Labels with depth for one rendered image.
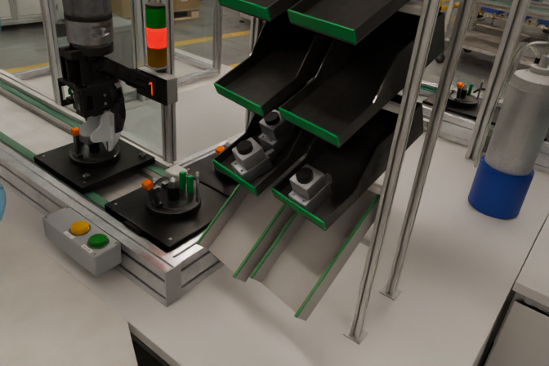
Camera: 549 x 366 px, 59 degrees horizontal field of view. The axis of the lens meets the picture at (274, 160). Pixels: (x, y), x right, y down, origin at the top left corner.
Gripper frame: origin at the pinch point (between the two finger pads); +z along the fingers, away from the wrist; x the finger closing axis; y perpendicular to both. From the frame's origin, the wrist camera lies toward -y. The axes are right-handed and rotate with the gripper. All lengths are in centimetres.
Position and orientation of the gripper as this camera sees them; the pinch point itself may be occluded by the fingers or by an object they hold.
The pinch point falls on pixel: (111, 143)
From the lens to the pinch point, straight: 99.1
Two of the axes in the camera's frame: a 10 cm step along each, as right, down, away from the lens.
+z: -0.8, 8.7, 4.9
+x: 7.9, 3.5, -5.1
